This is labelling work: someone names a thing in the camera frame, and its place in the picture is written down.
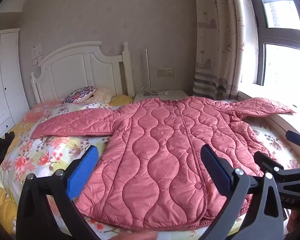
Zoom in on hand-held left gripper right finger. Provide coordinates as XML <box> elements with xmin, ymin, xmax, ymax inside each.
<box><xmin>201</xmin><ymin>144</ymin><xmax>284</xmax><ymax>240</ymax></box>

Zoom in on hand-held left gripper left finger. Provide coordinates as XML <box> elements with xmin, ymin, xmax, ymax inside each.
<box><xmin>16</xmin><ymin>144</ymin><xmax>100</xmax><ymax>240</ymax></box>

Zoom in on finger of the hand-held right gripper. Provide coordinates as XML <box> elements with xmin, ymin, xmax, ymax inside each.
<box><xmin>286</xmin><ymin>130</ymin><xmax>300</xmax><ymax>153</ymax></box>
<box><xmin>253</xmin><ymin>151</ymin><xmax>285</xmax><ymax>178</ymax></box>

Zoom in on pink quilted jacket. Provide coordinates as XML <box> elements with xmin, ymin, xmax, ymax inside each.
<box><xmin>30</xmin><ymin>96</ymin><xmax>297</xmax><ymax>232</ymax></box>

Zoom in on floral bed sheet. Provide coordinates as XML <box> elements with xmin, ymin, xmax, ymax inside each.
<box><xmin>0</xmin><ymin>100</ymin><xmax>300</xmax><ymax>240</ymax></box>

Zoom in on patterned round-print pillow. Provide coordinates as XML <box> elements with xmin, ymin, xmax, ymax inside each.
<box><xmin>63</xmin><ymin>86</ymin><xmax>97</xmax><ymax>104</ymax></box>

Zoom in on peach checked pillow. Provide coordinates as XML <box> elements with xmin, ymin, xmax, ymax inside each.
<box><xmin>86</xmin><ymin>88</ymin><xmax>115</xmax><ymax>103</ymax></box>

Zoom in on yellow pillow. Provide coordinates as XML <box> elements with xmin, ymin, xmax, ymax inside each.
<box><xmin>109</xmin><ymin>94</ymin><xmax>133</xmax><ymax>106</ymax></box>

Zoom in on dark cloth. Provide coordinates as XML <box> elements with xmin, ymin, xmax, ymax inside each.
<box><xmin>0</xmin><ymin>131</ymin><xmax>16</xmax><ymax>178</ymax></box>

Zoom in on white nightstand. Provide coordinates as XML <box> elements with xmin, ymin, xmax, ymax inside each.
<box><xmin>134</xmin><ymin>89</ymin><xmax>188</xmax><ymax>104</ymax></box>

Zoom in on dark framed window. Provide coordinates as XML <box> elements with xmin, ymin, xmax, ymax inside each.
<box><xmin>247</xmin><ymin>0</ymin><xmax>300</xmax><ymax>110</ymax></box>

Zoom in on white wooden headboard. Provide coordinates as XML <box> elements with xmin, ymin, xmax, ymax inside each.
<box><xmin>31</xmin><ymin>41</ymin><xmax>135</xmax><ymax>104</ymax></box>

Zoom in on white pole lamp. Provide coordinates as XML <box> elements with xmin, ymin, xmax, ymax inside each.
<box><xmin>142</xmin><ymin>49</ymin><xmax>158</xmax><ymax>97</ymax></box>

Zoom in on white wardrobe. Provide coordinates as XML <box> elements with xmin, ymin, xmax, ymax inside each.
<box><xmin>0</xmin><ymin>29</ymin><xmax>31</xmax><ymax>145</ymax></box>

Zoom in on ship print curtain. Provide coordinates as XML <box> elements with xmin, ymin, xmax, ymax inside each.
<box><xmin>194</xmin><ymin>0</ymin><xmax>247</xmax><ymax>101</ymax></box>

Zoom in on white cable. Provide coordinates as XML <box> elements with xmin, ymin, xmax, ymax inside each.
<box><xmin>139</xmin><ymin>86</ymin><xmax>151</xmax><ymax>98</ymax></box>

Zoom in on wall socket panel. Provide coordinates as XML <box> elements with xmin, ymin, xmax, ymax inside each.
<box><xmin>157</xmin><ymin>67</ymin><xmax>174</xmax><ymax>77</ymax></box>

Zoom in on paper wall note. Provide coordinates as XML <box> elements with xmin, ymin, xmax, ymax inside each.
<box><xmin>31</xmin><ymin>43</ymin><xmax>43</xmax><ymax>56</ymax></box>

